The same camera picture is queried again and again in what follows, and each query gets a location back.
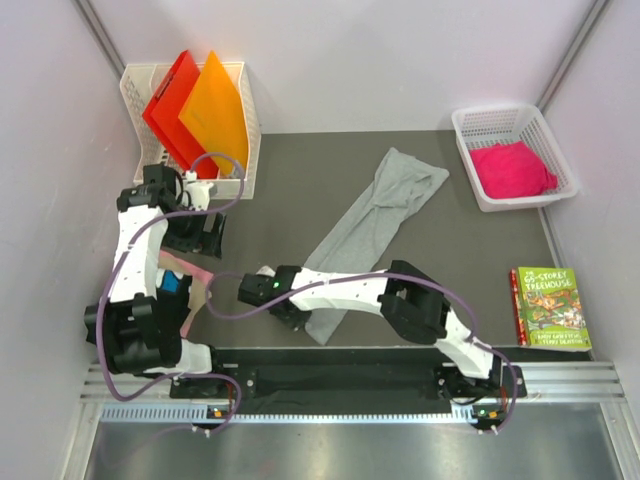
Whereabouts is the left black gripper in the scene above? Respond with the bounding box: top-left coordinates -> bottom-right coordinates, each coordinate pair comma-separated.
161,203 -> 225,261

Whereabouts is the grey t shirt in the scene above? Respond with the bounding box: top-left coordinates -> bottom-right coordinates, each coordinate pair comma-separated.
301,146 -> 451,347

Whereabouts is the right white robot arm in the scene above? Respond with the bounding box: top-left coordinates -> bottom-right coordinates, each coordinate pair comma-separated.
238,260 -> 504,396

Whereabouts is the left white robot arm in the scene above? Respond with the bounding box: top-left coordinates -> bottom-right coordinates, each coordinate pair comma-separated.
84,164 -> 227,397

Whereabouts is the pink t shirt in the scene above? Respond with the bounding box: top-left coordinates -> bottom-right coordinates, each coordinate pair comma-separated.
159,250 -> 214,338

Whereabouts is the tan t shirt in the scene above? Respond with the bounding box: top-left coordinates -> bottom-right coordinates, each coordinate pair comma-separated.
187,277 -> 209,322

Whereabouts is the orange plastic folder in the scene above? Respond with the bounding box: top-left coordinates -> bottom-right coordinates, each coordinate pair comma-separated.
179,51 -> 249,169

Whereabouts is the red plastic folder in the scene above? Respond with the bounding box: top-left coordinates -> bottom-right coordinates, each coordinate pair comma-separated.
142,50 -> 205,170

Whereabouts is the white file organizer basket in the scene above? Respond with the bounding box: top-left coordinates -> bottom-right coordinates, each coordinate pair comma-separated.
120,51 -> 261,210

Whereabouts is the magenta t shirt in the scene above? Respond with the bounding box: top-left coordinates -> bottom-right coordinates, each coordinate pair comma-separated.
470,141 -> 558,200

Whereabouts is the white mesh basket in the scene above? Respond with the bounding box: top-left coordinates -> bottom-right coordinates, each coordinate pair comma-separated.
451,103 -> 578,212

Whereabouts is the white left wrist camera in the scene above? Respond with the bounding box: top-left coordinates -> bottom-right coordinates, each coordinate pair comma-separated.
180,171 -> 217,210

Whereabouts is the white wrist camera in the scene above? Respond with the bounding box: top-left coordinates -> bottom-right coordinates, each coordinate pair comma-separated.
180,171 -> 217,210
256,265 -> 276,278

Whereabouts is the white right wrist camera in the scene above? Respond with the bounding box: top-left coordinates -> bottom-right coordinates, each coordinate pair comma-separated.
256,265 -> 276,278

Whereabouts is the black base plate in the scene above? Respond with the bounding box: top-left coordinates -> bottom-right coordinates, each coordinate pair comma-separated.
168,346 -> 531,414

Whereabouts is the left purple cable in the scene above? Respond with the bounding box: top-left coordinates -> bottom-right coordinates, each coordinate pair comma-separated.
95,151 -> 247,434

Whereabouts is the purple cable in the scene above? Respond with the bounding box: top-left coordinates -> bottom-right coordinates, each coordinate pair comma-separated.
204,270 -> 521,435
95,151 -> 247,434

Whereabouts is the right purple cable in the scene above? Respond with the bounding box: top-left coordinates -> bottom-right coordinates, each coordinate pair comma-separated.
204,270 -> 521,435

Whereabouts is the aluminium frame rail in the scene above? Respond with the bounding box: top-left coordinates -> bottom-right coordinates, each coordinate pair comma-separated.
83,362 -> 625,430

